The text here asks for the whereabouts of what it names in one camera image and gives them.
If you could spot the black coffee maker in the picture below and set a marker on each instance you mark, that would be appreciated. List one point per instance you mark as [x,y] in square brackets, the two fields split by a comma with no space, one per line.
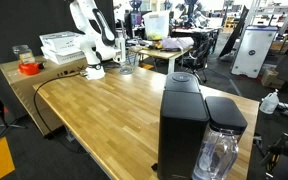
[180,133]

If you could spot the clear plastic storage bin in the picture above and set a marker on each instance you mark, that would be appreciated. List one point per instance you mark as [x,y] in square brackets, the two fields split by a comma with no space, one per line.
[156,25]

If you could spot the purple cloth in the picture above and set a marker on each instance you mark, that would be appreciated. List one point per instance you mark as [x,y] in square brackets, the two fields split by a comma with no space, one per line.
[177,42]

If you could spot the wooden desk with white leg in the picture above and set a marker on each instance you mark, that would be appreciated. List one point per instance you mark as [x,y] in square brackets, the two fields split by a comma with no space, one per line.
[162,53]

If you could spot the small brown cardboard box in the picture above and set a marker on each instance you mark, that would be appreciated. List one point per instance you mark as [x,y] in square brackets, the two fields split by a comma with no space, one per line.
[271,78]

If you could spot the large brown cardboard box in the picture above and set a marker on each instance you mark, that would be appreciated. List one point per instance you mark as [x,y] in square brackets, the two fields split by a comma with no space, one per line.
[20,90]

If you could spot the white metal shelf frame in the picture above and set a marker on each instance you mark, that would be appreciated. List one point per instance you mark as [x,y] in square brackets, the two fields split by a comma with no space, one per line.
[267,10]

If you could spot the clear plastic container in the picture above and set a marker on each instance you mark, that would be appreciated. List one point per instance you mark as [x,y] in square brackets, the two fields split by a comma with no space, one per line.
[23,53]

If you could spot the white flat carton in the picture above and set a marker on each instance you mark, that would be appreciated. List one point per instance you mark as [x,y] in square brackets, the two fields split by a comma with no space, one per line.
[64,56]
[59,40]

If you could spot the clear water tank black lid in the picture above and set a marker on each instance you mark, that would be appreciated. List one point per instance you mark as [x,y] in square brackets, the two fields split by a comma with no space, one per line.
[224,114]

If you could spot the white plastic jug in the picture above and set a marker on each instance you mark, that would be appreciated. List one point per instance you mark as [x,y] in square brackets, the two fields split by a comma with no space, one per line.
[269,104]

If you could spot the black office chair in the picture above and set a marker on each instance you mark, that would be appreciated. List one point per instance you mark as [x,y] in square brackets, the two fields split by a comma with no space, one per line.
[199,55]

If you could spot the black tripod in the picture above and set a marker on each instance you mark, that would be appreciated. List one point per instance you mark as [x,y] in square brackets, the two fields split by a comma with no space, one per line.
[4,125]

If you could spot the white rectangular panel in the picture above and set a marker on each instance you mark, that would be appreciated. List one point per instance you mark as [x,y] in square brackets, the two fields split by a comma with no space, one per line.
[254,53]

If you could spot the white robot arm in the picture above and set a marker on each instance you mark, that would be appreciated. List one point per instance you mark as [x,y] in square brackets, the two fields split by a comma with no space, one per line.
[90,20]

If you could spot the black leaning panel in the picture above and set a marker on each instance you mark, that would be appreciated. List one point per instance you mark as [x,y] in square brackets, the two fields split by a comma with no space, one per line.
[234,31]

